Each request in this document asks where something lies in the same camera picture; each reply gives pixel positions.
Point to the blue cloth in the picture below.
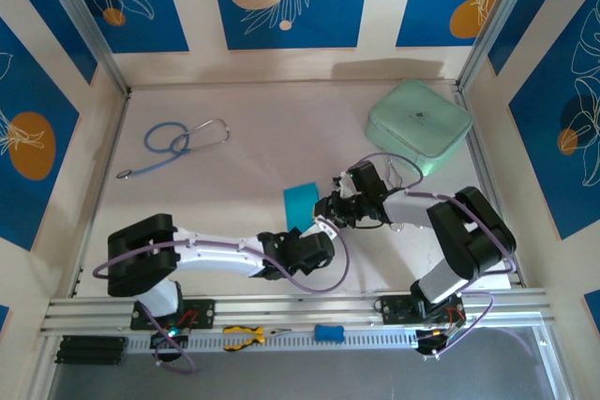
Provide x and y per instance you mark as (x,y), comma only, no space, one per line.
(300,203)

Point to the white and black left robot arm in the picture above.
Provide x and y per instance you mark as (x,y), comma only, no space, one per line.
(140,255)

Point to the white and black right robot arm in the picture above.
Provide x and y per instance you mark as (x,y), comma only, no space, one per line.
(473,241)

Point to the blue bone shaped block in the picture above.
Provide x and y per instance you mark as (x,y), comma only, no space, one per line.
(328,333)

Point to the mint green zip case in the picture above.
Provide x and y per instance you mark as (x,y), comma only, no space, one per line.
(417,109)

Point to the blue stethoscope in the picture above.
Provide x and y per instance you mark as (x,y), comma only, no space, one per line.
(124,174)

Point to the black ribbed block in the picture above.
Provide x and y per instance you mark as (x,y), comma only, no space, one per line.
(89,351)

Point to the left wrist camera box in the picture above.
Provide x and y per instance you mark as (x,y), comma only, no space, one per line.
(323,227)

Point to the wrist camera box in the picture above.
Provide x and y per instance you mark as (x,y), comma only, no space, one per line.
(346,187)
(323,227)

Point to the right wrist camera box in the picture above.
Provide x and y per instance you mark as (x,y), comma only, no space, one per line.
(346,187)

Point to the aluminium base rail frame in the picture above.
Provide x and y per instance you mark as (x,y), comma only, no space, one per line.
(290,306)

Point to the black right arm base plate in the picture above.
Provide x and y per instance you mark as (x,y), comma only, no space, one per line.
(391,308)

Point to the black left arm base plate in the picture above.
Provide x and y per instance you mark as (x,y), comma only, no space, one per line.
(206,313)

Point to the aluminium side rail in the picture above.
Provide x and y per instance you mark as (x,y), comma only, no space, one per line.
(114,142)
(483,161)

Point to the aluminium corner post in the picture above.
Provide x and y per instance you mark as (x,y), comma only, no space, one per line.
(497,11)
(79,6)

